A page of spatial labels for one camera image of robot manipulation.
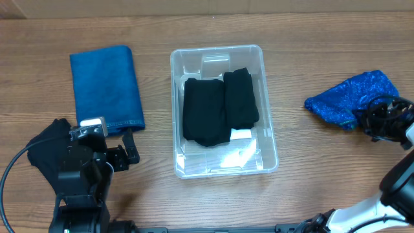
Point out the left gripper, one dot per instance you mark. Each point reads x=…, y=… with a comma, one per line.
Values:
x=118, y=153

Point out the white label in bin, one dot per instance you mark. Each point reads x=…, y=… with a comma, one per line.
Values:
x=240, y=134

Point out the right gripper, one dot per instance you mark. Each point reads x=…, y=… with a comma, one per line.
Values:
x=381, y=118

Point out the blue sparkly fabric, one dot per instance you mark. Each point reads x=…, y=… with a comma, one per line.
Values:
x=337, y=104

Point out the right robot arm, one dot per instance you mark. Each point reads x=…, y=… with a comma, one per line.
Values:
x=392, y=206

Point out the large black cloth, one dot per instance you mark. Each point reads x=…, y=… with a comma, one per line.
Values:
x=204, y=113

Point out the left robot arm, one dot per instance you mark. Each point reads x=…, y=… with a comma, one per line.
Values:
x=84, y=177

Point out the blue towel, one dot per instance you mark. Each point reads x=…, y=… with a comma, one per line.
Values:
x=105, y=85

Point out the small black cloth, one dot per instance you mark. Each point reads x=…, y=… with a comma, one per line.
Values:
x=239, y=100

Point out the clear plastic storage bin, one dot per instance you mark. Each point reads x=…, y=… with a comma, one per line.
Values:
x=236, y=157

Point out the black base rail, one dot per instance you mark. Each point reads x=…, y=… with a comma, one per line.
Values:
x=279, y=228

